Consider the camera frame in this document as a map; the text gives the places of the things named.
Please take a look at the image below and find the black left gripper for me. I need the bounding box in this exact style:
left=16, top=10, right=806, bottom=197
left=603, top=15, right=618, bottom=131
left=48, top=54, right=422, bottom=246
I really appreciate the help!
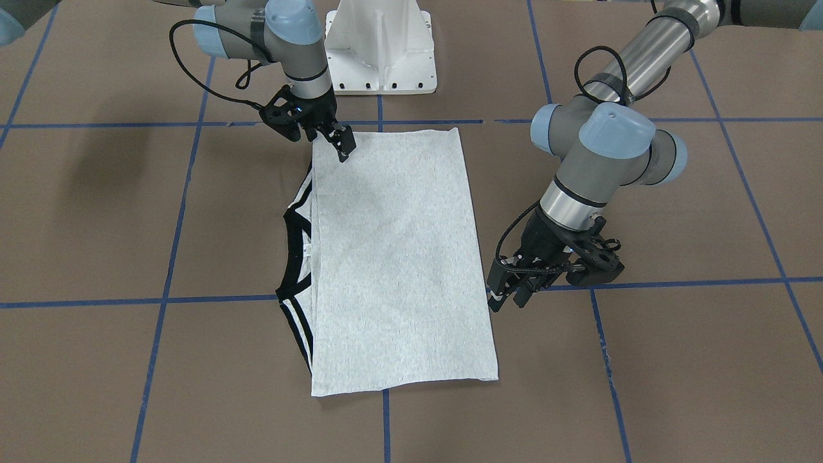
left=486, top=207, right=625, bottom=313

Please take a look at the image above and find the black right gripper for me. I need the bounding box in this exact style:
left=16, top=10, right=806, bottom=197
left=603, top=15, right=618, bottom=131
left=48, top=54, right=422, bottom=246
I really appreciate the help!
left=259, top=85, right=357, bottom=162

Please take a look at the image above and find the grey cartoon print t-shirt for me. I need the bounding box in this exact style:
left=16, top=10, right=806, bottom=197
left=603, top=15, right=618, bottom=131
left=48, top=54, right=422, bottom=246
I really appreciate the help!
left=277, top=128, right=498, bottom=397

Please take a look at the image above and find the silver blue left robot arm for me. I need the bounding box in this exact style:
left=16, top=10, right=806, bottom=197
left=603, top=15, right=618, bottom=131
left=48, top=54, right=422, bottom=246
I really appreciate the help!
left=486, top=1, right=821, bottom=313

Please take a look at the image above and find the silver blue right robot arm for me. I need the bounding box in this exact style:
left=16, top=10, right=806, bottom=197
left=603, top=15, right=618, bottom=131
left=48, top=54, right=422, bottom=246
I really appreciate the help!
left=174, top=1, right=356, bottom=162

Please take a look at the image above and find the blue tape line lengthwise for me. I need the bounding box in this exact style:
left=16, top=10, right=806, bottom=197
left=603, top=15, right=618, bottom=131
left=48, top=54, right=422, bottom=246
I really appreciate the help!
left=526, top=1, right=633, bottom=462
left=129, top=91, right=209, bottom=462

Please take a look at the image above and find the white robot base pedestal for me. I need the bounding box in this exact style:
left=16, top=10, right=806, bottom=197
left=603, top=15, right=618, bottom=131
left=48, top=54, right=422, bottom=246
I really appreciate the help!
left=324, top=1, right=438, bottom=96

